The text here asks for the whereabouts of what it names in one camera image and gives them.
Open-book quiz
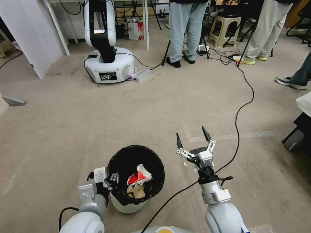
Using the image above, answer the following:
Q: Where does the white and black wheeled robot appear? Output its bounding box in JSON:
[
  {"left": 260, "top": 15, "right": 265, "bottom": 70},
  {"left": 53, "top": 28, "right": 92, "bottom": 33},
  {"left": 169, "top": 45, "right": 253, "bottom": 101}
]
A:
[{"left": 83, "top": 0, "right": 135, "bottom": 84}]

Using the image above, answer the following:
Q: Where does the white table leg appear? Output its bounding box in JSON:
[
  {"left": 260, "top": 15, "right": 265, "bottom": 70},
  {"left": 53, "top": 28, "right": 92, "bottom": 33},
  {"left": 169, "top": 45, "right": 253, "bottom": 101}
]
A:
[{"left": 143, "top": 0, "right": 150, "bottom": 51}]

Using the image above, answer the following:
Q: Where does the white table leg frame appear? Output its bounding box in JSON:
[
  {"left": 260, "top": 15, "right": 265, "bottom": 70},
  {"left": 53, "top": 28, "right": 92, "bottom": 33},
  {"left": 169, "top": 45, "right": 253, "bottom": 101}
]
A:
[{"left": 43, "top": 0, "right": 79, "bottom": 56}]

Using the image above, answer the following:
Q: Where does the beige plastic stool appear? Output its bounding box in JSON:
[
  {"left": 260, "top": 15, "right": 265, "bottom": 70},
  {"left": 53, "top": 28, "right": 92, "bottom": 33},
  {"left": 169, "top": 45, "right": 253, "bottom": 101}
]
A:
[{"left": 207, "top": 14, "right": 242, "bottom": 48}]

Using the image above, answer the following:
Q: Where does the robot's white front shell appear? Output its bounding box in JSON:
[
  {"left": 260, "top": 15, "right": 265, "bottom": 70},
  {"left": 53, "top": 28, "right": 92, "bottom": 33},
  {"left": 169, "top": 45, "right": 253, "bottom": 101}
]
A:
[{"left": 132, "top": 225, "right": 188, "bottom": 233}]

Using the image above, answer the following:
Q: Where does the black tripod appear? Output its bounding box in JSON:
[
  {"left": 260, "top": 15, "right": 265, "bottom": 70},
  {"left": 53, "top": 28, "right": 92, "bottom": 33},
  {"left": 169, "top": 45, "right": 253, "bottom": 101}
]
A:
[
  {"left": 236, "top": 14, "right": 262, "bottom": 68},
  {"left": 161, "top": 29, "right": 210, "bottom": 66}
]

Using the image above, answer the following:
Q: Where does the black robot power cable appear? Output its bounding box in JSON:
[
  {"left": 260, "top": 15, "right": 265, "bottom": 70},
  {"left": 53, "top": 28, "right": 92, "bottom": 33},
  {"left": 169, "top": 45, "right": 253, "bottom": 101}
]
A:
[{"left": 84, "top": 47, "right": 168, "bottom": 71}]

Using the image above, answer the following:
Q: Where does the person in beige trousers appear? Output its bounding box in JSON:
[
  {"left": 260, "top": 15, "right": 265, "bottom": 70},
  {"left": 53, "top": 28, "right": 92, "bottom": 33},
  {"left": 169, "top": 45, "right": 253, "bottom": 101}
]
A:
[{"left": 233, "top": 0, "right": 295, "bottom": 66}]

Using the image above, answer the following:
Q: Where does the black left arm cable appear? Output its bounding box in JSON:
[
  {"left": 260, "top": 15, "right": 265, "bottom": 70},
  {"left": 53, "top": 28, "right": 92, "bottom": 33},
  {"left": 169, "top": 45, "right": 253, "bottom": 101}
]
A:
[{"left": 58, "top": 206, "right": 80, "bottom": 233}]

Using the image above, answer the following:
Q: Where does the red and white crumpled wrapper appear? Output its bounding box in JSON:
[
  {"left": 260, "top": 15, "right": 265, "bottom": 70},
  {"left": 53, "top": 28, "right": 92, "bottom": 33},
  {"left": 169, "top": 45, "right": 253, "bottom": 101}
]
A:
[{"left": 127, "top": 164, "right": 153, "bottom": 185}]

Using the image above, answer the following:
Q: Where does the white and red paper bag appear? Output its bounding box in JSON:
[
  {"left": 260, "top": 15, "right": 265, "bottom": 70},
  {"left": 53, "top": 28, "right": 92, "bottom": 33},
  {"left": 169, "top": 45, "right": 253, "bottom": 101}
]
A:
[{"left": 126, "top": 17, "right": 146, "bottom": 41}]

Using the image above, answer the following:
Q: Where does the person in pale blue trousers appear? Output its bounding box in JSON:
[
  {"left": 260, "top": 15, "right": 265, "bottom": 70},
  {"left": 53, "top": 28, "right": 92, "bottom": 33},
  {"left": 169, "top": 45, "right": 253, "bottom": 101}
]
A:
[{"left": 166, "top": 0, "right": 211, "bottom": 69}]

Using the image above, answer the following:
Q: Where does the crumpled brown paper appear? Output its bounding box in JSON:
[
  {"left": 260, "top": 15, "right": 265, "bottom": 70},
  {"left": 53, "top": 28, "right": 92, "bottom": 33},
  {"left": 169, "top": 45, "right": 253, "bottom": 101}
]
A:
[{"left": 126, "top": 182, "right": 146, "bottom": 200}]

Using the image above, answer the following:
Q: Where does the grey metal wedge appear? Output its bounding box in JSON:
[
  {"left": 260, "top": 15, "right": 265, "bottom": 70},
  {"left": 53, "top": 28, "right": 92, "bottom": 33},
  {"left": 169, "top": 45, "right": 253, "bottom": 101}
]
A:
[{"left": 2, "top": 94, "right": 27, "bottom": 107}]

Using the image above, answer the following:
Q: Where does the long black floor cable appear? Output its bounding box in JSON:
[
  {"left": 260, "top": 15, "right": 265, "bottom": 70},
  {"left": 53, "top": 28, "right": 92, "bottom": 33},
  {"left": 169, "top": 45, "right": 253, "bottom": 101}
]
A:
[{"left": 140, "top": 63, "right": 255, "bottom": 233}]

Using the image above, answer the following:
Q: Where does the white cloth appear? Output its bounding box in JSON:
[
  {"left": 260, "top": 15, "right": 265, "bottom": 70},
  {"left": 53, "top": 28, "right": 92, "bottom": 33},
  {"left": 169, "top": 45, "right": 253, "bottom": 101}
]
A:
[{"left": 295, "top": 93, "right": 311, "bottom": 120}]

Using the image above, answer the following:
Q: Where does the black box furniture foot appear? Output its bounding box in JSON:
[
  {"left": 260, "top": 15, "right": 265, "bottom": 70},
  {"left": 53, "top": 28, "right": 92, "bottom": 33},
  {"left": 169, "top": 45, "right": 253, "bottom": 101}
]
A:
[{"left": 282, "top": 113, "right": 311, "bottom": 152}]

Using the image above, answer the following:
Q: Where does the person's leg with grey shoe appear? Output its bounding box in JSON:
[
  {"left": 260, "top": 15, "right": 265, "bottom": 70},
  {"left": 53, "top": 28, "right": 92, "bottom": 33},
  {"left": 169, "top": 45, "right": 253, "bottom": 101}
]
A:
[{"left": 275, "top": 51, "right": 311, "bottom": 91}]

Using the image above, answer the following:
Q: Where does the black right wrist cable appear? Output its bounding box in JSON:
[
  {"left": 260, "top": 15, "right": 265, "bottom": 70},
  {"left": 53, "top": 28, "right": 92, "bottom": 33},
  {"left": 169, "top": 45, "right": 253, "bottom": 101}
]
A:
[{"left": 191, "top": 162, "right": 234, "bottom": 182}]

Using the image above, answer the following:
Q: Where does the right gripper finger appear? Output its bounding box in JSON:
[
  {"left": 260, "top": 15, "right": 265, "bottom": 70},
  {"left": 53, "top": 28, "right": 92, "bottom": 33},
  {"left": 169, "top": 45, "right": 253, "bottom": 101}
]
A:
[
  {"left": 201, "top": 126, "right": 218, "bottom": 156},
  {"left": 176, "top": 132, "right": 196, "bottom": 161}
]

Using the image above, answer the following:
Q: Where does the white bin with black bag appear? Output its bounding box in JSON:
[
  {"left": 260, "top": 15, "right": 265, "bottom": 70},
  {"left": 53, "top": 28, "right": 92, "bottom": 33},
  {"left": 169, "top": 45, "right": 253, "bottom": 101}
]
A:
[{"left": 107, "top": 145, "right": 166, "bottom": 214}]

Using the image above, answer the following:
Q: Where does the white partition board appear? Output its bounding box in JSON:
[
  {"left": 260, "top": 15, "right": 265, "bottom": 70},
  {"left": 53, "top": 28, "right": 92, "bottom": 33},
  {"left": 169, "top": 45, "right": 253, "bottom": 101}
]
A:
[{"left": 0, "top": 0, "right": 66, "bottom": 80}]

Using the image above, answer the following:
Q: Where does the black office chair base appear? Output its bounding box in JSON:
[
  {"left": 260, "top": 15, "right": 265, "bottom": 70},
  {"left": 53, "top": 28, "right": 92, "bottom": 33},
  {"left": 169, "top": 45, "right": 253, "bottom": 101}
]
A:
[{"left": 285, "top": 7, "right": 311, "bottom": 48}]

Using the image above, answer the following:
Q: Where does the silver metal box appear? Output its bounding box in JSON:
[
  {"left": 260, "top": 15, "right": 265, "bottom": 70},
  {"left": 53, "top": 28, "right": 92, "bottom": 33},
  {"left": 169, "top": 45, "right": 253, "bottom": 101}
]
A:
[{"left": 130, "top": 68, "right": 152, "bottom": 83}]

